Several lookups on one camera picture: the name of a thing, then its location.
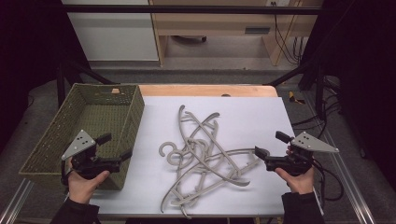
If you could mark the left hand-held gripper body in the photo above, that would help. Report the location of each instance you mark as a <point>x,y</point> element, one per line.
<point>93,166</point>

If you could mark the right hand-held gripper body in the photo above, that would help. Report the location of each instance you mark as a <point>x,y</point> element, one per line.
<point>292,163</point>

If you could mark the green woven basket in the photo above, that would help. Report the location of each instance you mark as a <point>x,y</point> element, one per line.
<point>102,115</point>

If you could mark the person's right hand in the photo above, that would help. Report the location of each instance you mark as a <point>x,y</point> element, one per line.
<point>300,183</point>

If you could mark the person's left hand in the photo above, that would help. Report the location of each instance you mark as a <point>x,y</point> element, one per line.
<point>82,188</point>

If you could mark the yellow and black tool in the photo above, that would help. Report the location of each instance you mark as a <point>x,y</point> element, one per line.
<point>292,98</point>

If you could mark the dark table grommet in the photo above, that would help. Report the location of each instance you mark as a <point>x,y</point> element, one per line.
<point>225,95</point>

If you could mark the white cabinet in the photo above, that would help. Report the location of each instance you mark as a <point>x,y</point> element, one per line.
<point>115,37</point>

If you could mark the black curtain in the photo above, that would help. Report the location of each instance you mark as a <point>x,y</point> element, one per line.
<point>367,62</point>
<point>28,46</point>

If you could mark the light wooden desk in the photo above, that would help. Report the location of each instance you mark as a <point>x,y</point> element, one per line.
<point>202,21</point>

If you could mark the black metal frame strut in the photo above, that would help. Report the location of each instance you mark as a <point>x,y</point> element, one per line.
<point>60,84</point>
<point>319,87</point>

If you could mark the aluminium floor rail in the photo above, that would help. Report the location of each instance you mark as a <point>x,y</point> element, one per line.
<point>361,211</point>
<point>15,202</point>

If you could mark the black horizontal frame bar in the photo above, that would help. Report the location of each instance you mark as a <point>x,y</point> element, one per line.
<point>186,9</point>

